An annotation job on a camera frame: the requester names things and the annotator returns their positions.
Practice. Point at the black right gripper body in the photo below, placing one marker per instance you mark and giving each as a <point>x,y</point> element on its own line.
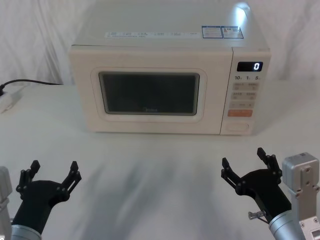
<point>267,190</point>

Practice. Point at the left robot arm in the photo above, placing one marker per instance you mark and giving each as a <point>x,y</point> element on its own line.
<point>5,185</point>

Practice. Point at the white table cloth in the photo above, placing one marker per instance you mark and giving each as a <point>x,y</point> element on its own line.
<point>150,175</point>

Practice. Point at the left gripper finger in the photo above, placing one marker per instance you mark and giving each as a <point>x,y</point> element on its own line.
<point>72,178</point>
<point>25,178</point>

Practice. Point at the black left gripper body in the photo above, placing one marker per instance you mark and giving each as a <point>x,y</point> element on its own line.
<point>37,195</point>

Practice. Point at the white power strip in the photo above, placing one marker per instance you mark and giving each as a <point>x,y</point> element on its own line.
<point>10,98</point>

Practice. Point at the oven control panel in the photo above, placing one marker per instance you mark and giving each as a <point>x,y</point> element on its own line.
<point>245,100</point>

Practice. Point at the cream microwave oven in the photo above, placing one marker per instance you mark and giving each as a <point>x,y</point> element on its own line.
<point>155,57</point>

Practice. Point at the white curtain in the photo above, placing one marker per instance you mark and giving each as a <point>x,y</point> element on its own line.
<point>37,37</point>

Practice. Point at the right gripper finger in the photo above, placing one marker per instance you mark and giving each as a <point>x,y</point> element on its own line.
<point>232,177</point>
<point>272,165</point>

